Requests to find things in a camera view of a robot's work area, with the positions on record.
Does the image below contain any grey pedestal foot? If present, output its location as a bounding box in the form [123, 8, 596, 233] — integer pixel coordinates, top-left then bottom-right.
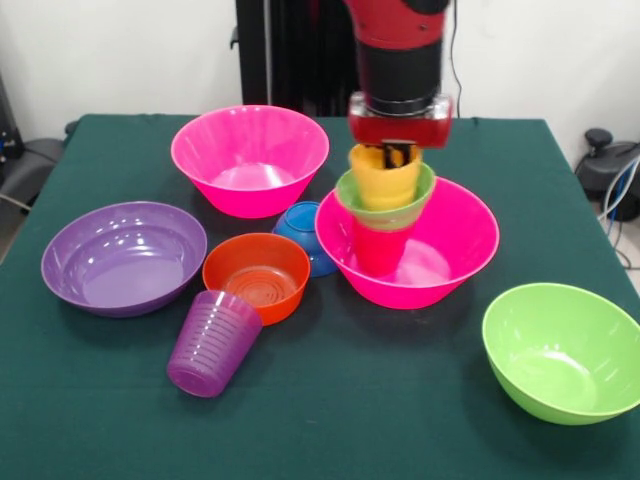
[0, 138, 66, 211]
[574, 128, 640, 224]

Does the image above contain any purple plastic bowl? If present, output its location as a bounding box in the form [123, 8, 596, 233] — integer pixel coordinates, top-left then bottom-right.
[40, 201, 209, 319]

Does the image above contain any dark green tablecloth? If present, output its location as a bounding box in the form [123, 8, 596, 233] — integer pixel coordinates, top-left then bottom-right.
[0, 113, 640, 480]

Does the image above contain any red plastic bowl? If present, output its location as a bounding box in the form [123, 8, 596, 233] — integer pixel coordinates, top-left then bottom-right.
[201, 232, 312, 328]

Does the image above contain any yellow plastic cup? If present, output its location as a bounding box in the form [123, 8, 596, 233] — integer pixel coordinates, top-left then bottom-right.
[348, 143, 424, 212]

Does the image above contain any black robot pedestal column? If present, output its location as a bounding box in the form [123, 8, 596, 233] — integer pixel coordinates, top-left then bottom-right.
[230, 0, 371, 119]

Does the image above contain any light blue cable bundle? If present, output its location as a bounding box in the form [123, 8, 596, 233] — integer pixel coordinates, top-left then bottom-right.
[597, 157, 640, 271]

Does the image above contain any blue plastic bowl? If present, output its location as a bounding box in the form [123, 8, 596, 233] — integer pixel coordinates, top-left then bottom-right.
[271, 200, 339, 279]

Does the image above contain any black equipment box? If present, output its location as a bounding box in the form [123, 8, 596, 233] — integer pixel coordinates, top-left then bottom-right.
[0, 74, 24, 166]

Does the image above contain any small lime green bowl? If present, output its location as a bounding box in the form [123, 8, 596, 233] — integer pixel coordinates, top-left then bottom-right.
[334, 162, 438, 234]

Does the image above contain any thin black hanging cable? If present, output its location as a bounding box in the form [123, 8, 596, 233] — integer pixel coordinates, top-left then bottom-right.
[449, 0, 465, 119]

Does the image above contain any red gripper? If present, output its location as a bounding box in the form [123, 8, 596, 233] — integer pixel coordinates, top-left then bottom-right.
[347, 92, 456, 170]

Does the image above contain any magenta plastic bowl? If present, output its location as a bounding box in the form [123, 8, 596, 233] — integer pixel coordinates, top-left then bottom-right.
[314, 174, 501, 311]
[170, 104, 331, 220]

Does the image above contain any pink red plastic cup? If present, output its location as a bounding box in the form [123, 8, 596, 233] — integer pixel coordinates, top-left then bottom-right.
[352, 219, 414, 277]

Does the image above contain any purple plastic cup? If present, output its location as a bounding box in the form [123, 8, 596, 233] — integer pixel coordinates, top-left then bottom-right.
[166, 289, 264, 400]

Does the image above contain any large lime green bowl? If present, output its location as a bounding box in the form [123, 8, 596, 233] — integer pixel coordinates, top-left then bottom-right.
[481, 282, 640, 427]

